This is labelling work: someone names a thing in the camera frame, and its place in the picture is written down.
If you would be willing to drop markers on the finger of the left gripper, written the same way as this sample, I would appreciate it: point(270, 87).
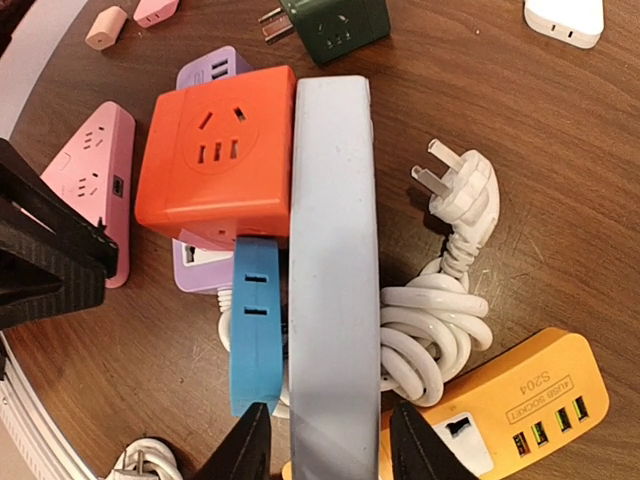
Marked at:
point(53, 260)

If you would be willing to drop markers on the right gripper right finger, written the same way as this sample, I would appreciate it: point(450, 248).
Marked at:
point(417, 452)

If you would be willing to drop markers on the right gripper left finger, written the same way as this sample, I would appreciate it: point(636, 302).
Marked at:
point(245, 452)

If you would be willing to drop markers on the pink triangular socket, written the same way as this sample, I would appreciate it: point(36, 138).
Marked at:
point(92, 174)

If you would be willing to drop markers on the blue square plug adapter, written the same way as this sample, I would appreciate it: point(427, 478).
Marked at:
point(256, 355)

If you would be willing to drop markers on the light blue power strip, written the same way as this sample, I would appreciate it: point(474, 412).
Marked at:
point(334, 313)

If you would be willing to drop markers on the red cube socket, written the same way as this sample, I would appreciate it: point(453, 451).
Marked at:
point(217, 161)

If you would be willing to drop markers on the beige pink plug adapter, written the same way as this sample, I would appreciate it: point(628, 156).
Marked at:
point(106, 28)

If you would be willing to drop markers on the pink square plug adapter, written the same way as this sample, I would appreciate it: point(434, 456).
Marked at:
point(152, 12)

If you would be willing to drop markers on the dark green cube adapter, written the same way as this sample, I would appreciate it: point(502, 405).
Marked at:
point(328, 29)

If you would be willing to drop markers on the white charger plug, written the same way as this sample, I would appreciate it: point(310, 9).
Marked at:
point(579, 23)

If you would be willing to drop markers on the orange power strip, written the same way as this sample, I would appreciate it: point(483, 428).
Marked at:
point(522, 405)

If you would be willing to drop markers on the aluminium front rail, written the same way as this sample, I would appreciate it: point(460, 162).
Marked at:
point(45, 449)

